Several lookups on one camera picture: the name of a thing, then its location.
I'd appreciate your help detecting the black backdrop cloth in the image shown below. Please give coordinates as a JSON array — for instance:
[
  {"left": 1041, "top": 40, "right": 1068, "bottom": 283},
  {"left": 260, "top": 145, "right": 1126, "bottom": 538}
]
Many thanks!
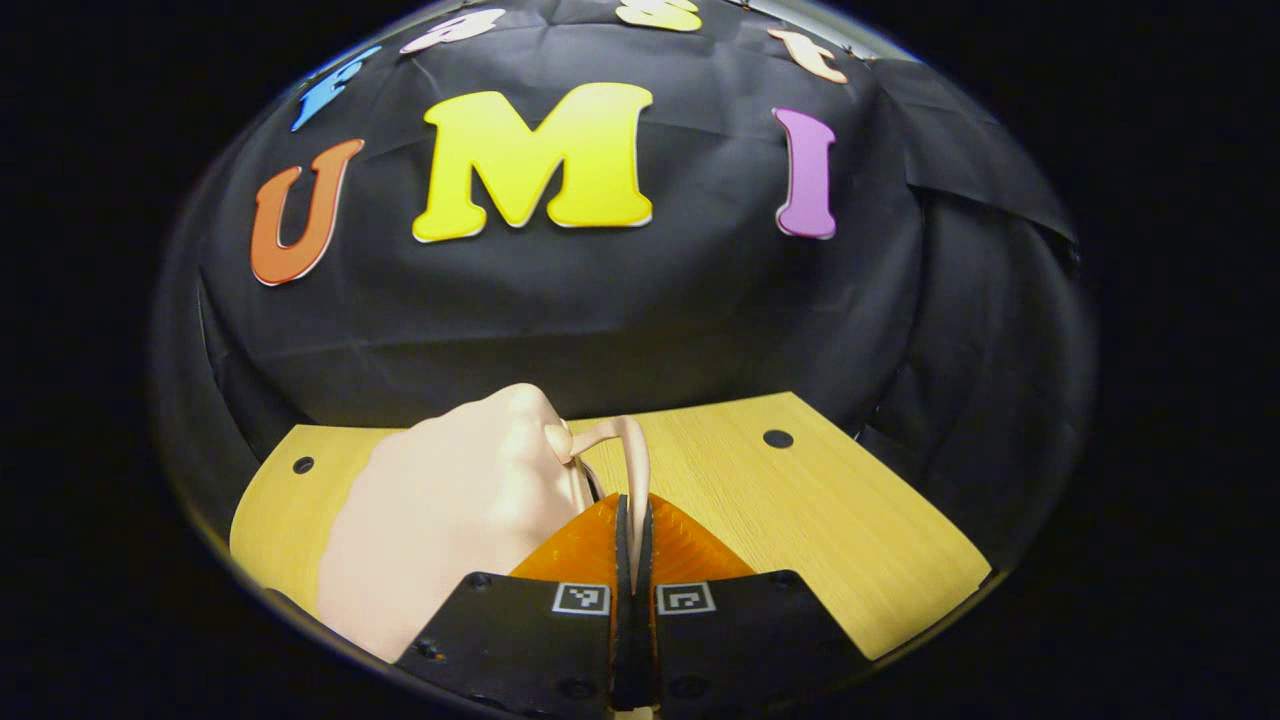
[{"left": 150, "top": 0, "right": 1096, "bottom": 561}]

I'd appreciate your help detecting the pink suitcase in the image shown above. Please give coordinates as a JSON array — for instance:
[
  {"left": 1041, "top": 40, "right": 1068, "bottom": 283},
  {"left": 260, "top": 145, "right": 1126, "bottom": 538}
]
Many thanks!
[{"left": 316, "top": 383, "right": 653, "bottom": 663}]

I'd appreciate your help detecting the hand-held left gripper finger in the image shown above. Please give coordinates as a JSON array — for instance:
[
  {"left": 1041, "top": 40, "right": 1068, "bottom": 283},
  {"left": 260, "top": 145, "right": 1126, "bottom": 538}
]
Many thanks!
[
  {"left": 393, "top": 493, "right": 637, "bottom": 719},
  {"left": 632, "top": 493, "right": 873, "bottom": 713}
]

